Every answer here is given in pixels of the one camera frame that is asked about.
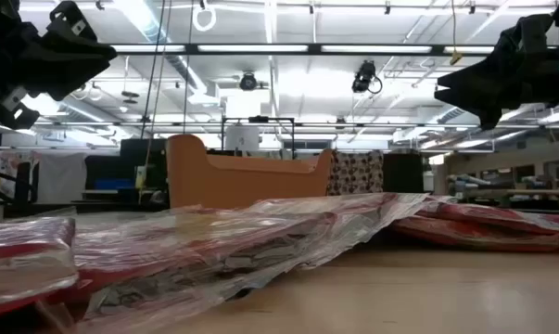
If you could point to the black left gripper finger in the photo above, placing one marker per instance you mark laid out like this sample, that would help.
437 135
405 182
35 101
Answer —
80 52
66 76

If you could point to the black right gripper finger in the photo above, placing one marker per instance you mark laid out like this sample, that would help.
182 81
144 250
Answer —
485 99
480 72

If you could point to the orange plastic basket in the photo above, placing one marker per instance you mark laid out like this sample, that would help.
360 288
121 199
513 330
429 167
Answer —
242 185

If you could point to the wooden workbench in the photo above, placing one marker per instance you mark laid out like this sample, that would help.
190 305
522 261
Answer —
492 162

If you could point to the grey hanging cloth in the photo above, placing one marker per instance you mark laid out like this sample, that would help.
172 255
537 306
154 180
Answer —
61 178

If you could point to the colourful printed cloth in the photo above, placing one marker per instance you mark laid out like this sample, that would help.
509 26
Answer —
3 167

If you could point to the black cabinet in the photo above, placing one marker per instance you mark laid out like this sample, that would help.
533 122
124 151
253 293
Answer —
403 174

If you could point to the black chair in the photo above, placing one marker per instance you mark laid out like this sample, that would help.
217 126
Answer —
23 185

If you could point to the blue box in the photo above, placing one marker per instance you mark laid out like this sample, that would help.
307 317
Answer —
114 184

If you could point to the yellow white canister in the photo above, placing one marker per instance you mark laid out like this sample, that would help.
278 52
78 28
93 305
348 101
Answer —
140 178

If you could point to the brown dotted patterned cloth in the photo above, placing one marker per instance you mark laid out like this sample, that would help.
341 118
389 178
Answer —
355 171

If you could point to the round black ceiling device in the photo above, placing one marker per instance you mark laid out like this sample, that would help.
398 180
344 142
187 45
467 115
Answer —
248 82

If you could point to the white container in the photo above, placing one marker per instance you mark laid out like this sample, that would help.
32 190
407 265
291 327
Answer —
242 138

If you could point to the black ceiling camera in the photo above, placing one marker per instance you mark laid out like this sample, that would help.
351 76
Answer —
364 74

